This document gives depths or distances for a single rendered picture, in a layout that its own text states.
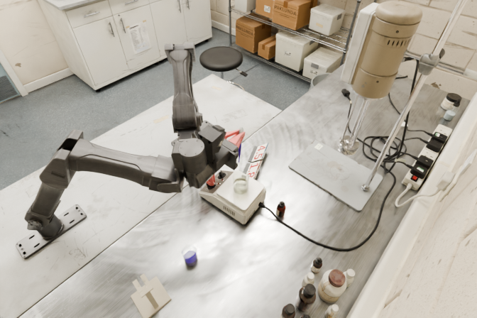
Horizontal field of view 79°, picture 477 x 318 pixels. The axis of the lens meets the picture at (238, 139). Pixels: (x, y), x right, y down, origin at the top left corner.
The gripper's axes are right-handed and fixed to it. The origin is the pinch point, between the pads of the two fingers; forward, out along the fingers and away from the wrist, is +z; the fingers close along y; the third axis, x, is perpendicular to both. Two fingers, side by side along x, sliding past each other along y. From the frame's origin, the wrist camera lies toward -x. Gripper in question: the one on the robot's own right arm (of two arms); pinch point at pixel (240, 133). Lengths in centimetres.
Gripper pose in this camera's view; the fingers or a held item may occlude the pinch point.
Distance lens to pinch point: 80.1
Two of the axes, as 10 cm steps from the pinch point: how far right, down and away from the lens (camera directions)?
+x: -0.4, 6.6, 7.5
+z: 6.1, -5.8, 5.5
